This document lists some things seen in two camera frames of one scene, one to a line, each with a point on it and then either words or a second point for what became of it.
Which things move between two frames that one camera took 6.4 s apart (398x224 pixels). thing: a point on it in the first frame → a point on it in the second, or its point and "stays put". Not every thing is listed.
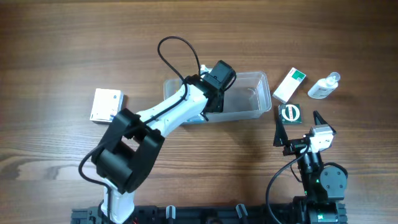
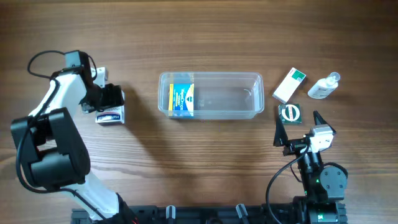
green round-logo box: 290,114 stays put
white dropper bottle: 324,86 stays put
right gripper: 297,145 stays put
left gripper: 214,104 → 111,96
